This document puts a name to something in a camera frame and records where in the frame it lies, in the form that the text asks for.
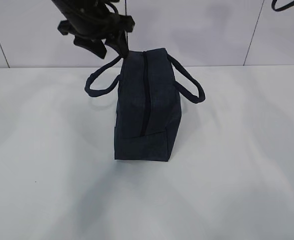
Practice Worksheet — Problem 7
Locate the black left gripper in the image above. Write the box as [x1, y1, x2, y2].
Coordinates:
[57, 13, 135, 59]

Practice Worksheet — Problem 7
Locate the navy blue lunch bag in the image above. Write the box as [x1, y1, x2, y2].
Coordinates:
[84, 48, 206, 162]

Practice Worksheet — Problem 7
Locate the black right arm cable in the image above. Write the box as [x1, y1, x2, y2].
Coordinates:
[271, 0, 294, 12]

